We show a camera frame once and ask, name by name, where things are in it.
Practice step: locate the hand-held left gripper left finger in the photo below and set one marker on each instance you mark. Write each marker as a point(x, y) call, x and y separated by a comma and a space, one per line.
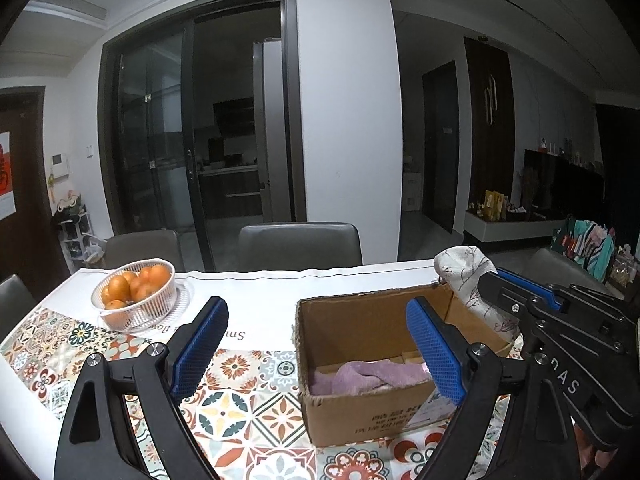
point(197, 350)

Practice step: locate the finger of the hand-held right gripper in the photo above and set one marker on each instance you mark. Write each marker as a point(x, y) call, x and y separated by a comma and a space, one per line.
point(507, 297)
point(535, 290)

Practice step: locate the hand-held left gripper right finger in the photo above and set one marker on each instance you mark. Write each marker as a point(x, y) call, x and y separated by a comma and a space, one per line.
point(437, 355)

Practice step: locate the white floral cloth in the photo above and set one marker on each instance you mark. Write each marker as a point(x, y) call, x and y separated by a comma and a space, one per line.
point(465, 265)

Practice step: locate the purple towel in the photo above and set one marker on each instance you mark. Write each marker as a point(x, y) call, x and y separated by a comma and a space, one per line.
point(370, 375)

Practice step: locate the brown cardboard box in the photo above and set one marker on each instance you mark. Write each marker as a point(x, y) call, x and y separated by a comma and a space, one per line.
point(350, 420)

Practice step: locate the grey dining chair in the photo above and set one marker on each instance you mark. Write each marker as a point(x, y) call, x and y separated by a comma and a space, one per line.
point(15, 305)
point(142, 252)
point(555, 270)
point(300, 245)

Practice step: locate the white plastic fruit basket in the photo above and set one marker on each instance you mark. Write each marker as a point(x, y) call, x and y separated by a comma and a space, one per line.
point(160, 305)

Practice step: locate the colourful printed bag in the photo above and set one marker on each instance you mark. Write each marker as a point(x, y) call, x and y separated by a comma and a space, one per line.
point(585, 247)

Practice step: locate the low white bench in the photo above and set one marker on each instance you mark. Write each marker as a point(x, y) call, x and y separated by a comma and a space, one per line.
point(510, 227)

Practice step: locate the patterned tile-print tablecloth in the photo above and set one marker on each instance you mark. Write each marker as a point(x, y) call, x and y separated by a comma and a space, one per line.
point(240, 410)

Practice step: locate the clear plastic bag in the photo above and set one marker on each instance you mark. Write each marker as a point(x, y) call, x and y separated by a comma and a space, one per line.
point(625, 270)

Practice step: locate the yellow paper bags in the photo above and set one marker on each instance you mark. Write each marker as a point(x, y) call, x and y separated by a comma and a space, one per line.
point(494, 205)

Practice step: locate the pile of oranges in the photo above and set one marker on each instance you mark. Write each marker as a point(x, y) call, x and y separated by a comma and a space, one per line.
point(120, 287)

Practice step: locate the dark sideboard cabinet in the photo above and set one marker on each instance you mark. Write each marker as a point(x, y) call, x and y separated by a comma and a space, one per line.
point(565, 185)

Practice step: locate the dark wooden wardrobe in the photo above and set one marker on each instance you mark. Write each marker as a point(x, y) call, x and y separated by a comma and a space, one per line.
point(487, 160)

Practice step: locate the dark interior door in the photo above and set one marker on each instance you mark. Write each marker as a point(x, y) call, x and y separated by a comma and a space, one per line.
point(440, 145)

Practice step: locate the white shoe rack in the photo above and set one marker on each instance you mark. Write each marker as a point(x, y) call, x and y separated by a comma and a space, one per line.
point(75, 235)

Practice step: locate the dark sliding glass door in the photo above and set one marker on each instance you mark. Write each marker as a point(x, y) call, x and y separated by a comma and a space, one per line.
point(150, 160)

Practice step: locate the silver refrigerator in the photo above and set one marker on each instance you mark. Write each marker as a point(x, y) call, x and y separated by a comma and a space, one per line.
point(272, 130)

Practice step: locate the black range hood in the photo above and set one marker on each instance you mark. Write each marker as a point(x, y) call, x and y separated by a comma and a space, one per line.
point(234, 116)

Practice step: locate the brown entrance door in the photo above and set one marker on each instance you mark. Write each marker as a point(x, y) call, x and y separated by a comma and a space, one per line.
point(27, 185)

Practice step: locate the red door poster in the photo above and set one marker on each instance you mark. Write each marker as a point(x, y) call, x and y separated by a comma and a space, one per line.
point(4, 175)

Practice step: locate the wall intercom panel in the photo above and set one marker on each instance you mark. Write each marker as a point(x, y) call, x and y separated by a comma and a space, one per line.
point(59, 166)

